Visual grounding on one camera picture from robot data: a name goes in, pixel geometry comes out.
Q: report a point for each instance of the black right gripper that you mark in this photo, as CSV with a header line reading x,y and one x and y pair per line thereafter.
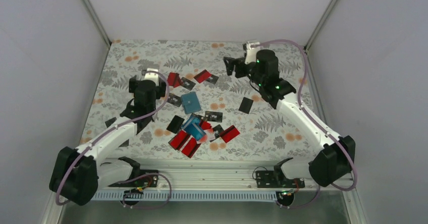
x,y
230,67

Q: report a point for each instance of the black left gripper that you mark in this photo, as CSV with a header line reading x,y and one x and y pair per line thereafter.
x,y
132,84

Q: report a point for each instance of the blue leather card holder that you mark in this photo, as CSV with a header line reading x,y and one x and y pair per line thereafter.
x,y
190,103

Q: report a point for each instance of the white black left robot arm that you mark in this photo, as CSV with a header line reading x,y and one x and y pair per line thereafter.
x,y
80,172

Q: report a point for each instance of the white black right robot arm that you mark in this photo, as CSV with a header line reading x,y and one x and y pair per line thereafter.
x,y
336,153

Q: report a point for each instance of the red card with black stripe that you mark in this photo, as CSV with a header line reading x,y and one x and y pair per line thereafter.
x,y
174,80

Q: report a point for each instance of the plain black card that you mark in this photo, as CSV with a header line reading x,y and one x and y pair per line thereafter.
x,y
246,105

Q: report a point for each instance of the black card behind holder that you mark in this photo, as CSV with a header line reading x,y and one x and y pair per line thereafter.
x,y
212,79

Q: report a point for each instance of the large red striped card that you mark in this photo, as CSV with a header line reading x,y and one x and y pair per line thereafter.
x,y
202,76

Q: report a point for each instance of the small black card left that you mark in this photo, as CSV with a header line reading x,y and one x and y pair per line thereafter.
x,y
110,122

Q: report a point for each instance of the black card with gold chip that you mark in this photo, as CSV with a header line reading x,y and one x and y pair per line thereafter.
x,y
213,116

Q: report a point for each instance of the red card front left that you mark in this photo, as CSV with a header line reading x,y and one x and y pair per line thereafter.
x,y
178,141

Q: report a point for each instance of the red striped card right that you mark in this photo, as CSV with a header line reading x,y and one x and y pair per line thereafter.
x,y
229,134

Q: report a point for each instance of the floral patterned table mat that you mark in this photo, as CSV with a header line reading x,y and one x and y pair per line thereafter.
x,y
265,134

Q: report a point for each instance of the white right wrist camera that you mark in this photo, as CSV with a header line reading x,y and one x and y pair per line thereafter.
x,y
251,48

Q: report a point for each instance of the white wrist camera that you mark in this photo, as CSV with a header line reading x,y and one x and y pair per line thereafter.
x,y
251,48
151,75

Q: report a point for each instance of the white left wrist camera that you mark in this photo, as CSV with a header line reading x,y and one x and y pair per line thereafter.
x,y
151,75

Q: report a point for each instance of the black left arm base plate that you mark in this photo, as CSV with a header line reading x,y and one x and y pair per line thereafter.
x,y
149,181

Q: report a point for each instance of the aluminium frame rail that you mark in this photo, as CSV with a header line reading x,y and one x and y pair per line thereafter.
x,y
207,175

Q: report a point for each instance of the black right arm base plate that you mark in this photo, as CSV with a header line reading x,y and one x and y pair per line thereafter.
x,y
268,179

